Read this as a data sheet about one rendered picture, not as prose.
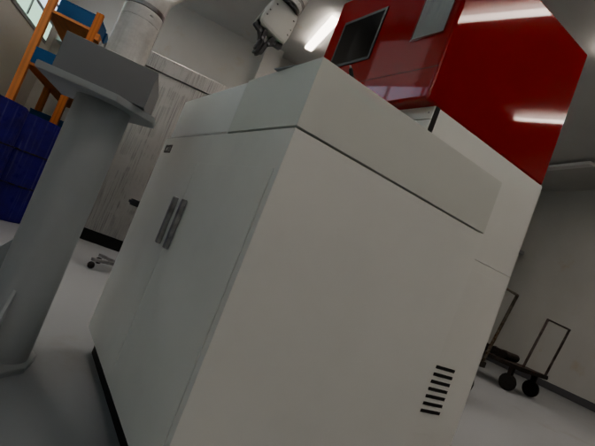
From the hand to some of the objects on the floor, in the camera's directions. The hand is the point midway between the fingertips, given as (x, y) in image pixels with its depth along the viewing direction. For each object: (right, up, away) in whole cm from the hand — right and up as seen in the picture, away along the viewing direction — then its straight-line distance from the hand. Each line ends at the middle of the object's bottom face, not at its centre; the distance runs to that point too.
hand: (258, 48), depth 133 cm
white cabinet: (-19, -113, +4) cm, 115 cm away
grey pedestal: (-85, -86, -5) cm, 122 cm away
